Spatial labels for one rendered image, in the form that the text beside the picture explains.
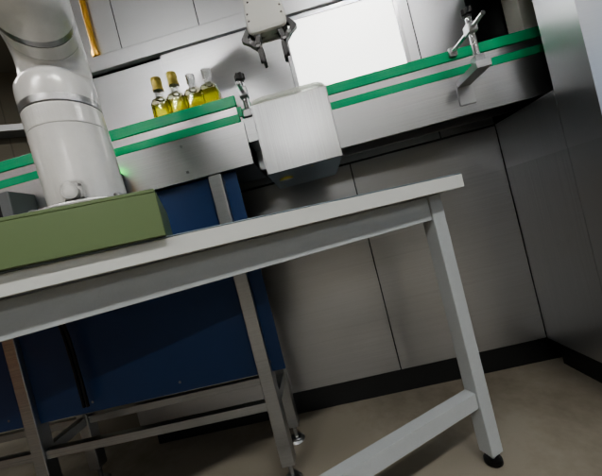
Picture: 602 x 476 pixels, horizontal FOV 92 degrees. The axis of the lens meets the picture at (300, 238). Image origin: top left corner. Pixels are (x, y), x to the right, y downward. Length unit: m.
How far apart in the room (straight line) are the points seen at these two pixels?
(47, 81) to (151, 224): 0.29
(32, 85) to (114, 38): 0.92
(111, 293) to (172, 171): 0.45
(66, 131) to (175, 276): 0.29
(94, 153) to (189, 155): 0.35
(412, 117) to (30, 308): 0.99
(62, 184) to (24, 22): 0.26
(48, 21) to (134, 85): 0.76
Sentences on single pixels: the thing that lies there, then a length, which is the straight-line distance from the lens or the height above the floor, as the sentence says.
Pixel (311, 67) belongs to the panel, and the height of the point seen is 1.29.
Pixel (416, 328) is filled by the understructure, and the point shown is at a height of 0.24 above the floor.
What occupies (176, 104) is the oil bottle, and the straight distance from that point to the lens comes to 1.13.
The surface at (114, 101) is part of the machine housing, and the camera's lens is 1.47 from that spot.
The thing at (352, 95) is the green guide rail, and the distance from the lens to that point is 1.03.
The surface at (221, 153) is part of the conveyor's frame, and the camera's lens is 0.89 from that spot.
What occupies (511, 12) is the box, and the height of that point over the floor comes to 1.28.
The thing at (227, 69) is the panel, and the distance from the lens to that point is 1.29.
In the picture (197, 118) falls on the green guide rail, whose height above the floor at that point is 1.10.
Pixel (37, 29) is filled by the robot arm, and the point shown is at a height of 1.13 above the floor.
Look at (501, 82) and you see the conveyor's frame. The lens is 1.16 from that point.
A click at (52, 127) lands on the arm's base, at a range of 0.64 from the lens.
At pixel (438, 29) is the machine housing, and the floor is 1.31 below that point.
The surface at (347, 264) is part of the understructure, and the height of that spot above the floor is 0.54.
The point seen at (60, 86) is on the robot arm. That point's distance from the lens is 0.67.
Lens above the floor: 0.70
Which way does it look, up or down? 1 degrees down
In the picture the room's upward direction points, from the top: 14 degrees counter-clockwise
